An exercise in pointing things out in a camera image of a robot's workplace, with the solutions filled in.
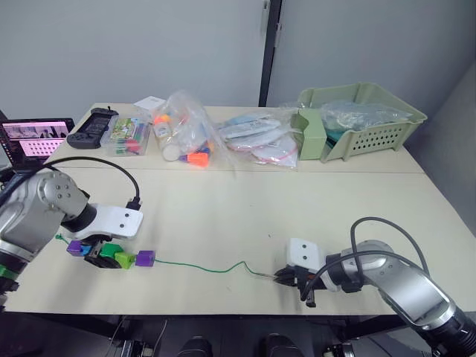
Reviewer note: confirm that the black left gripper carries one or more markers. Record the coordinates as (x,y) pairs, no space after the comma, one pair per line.
(97,238)

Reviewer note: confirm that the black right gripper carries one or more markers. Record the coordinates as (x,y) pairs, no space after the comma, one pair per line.
(305,279)

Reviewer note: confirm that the dark green block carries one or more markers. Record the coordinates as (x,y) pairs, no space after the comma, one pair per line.
(111,250)

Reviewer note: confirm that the blue block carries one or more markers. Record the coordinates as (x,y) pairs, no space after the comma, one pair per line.
(86,249)

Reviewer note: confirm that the purple block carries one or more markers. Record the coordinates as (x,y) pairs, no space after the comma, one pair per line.
(76,248)
(145,258)

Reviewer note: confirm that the lime green block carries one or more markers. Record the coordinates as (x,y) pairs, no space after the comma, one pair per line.
(125,259)

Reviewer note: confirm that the green lace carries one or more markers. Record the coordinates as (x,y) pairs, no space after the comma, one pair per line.
(208,269)

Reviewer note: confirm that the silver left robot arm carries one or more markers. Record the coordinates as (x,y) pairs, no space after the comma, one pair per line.
(35,208)

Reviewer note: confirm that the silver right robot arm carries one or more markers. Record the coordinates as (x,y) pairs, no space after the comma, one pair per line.
(405,282)

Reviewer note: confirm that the clear box of coloured pieces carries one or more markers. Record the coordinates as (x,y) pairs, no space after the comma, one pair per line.
(128,135)

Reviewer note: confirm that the dark rounded shape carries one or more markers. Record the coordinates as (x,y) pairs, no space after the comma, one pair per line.
(196,347)
(280,346)

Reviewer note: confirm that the black game controller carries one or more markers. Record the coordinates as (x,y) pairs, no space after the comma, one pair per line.
(91,128)

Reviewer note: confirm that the laptop with lit screen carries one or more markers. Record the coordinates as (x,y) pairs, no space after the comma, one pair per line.
(35,139)

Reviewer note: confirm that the clear bag of flat packs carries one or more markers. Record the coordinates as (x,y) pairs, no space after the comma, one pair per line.
(260,137)

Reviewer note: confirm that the clear bag of toys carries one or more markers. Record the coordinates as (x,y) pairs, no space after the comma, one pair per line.
(186,130)

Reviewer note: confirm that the small white box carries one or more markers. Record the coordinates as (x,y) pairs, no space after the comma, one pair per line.
(148,104)

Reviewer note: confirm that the pale green plastic basket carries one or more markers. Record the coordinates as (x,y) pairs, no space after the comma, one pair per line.
(375,141)

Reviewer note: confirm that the clear bag in basket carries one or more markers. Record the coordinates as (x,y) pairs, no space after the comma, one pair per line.
(364,115)

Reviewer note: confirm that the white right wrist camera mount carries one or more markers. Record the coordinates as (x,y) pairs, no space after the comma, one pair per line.
(303,254)

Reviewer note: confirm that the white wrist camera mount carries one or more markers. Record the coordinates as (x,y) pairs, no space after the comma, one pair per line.
(303,254)
(115,219)

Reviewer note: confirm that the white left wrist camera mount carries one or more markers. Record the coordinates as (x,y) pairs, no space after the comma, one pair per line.
(115,219)

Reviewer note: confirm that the black vertical post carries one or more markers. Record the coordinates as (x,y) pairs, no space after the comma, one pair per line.
(269,52)

